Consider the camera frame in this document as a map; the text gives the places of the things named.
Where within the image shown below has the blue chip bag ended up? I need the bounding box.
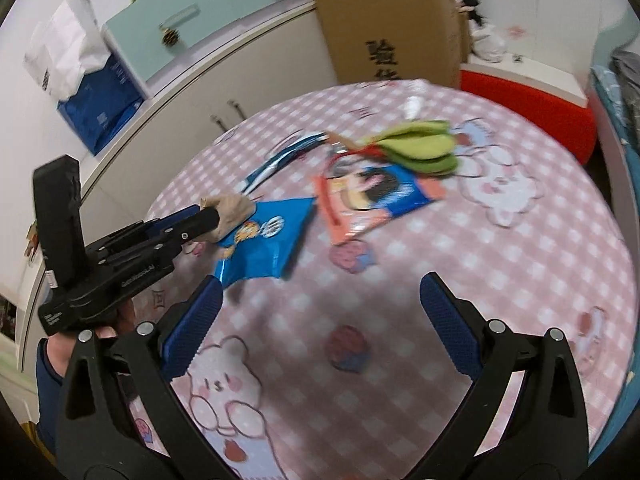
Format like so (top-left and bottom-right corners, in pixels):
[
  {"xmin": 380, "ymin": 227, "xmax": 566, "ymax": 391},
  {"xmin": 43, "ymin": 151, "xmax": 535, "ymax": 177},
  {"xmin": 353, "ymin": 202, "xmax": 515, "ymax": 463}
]
[{"xmin": 213, "ymin": 197, "xmax": 314, "ymax": 288}]

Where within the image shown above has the blue white sachet strip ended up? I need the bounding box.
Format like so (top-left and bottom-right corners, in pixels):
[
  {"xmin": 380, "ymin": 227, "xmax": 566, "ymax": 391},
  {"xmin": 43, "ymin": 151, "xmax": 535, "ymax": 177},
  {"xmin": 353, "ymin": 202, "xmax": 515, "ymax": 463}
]
[{"xmin": 240, "ymin": 132, "xmax": 329, "ymax": 195}]

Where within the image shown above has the orange blue snack packet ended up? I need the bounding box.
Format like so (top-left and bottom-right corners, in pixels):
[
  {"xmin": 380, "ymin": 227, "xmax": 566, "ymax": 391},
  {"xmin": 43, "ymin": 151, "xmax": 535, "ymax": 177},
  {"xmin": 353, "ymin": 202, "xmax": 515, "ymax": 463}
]
[{"xmin": 314, "ymin": 165, "xmax": 446, "ymax": 245}]

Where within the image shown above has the green felt leaves toy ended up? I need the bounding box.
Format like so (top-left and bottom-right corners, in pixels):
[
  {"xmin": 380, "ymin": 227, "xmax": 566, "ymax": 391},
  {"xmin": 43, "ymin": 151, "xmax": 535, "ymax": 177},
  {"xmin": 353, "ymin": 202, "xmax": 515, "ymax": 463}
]
[{"xmin": 359, "ymin": 120, "xmax": 458, "ymax": 177}]

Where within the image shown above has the white eye drop bottle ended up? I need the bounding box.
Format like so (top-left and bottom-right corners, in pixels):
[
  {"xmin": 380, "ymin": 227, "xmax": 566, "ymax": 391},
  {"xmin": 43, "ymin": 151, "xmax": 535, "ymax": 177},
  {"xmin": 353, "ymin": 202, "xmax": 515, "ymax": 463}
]
[{"xmin": 402, "ymin": 96, "xmax": 424, "ymax": 122}]

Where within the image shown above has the person's left hand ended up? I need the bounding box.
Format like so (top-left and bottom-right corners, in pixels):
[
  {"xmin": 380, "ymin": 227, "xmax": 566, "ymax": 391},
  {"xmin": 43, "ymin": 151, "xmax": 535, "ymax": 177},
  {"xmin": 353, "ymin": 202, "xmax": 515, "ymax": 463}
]
[{"xmin": 44, "ymin": 299, "xmax": 136, "ymax": 377}]

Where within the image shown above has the beige low cupboard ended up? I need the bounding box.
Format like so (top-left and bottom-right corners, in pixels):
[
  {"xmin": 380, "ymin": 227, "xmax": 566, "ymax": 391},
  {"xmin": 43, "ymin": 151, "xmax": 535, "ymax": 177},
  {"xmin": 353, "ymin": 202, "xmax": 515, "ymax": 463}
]
[{"xmin": 14, "ymin": 0, "xmax": 342, "ymax": 376}]

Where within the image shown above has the blue shopping bag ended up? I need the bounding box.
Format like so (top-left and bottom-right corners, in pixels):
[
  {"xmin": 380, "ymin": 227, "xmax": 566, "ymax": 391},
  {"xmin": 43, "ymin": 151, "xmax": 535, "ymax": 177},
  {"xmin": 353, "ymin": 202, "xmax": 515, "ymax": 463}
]
[{"xmin": 56, "ymin": 55, "xmax": 144, "ymax": 155}]

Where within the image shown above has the mint drawer cabinet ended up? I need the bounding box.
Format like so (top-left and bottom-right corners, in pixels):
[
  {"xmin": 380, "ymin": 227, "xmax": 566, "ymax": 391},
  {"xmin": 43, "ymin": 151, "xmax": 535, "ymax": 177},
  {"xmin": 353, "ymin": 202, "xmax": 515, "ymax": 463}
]
[{"xmin": 104, "ymin": 0, "xmax": 283, "ymax": 81}]

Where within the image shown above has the pink checkered round tablecloth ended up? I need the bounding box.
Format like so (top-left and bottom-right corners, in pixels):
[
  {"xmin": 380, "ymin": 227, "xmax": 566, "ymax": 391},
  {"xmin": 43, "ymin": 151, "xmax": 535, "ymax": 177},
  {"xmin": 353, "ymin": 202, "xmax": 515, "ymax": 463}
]
[{"xmin": 149, "ymin": 82, "xmax": 637, "ymax": 479}]

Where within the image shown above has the large cardboard box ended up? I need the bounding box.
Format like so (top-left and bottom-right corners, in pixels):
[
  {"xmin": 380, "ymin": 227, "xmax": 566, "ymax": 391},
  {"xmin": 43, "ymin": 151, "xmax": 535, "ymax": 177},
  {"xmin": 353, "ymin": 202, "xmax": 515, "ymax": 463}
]
[{"xmin": 314, "ymin": 0, "xmax": 461, "ymax": 89}]

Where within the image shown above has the red storage bench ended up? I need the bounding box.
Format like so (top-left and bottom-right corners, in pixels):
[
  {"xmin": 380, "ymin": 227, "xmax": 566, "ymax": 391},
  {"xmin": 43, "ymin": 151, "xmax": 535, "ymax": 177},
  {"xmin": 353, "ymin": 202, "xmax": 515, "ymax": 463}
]
[{"xmin": 460, "ymin": 63, "xmax": 598, "ymax": 165}]

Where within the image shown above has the teal candy-print bed mattress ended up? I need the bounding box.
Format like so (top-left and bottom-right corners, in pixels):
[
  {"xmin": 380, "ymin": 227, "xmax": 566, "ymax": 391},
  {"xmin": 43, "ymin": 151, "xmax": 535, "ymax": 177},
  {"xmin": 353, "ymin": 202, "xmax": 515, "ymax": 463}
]
[{"xmin": 591, "ymin": 65, "xmax": 639, "ymax": 178}]

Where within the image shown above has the white plastic bag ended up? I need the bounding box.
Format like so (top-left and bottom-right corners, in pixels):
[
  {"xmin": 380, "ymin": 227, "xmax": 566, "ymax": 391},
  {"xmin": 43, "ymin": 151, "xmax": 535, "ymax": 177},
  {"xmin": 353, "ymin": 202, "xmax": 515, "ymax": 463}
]
[{"xmin": 470, "ymin": 21, "xmax": 508, "ymax": 63}]

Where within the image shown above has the grey folded duvet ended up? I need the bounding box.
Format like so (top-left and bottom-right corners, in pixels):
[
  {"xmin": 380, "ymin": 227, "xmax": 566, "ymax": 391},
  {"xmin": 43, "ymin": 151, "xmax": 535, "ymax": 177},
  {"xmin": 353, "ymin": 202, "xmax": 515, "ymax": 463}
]
[{"xmin": 612, "ymin": 48, "xmax": 640, "ymax": 152}]

